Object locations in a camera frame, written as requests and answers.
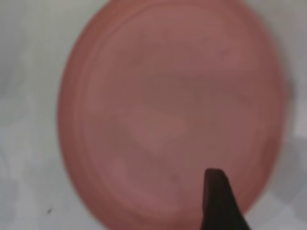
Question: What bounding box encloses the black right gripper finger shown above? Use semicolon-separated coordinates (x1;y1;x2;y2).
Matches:
201;168;254;230

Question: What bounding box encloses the pink plate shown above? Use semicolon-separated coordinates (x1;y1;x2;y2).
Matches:
57;0;288;230

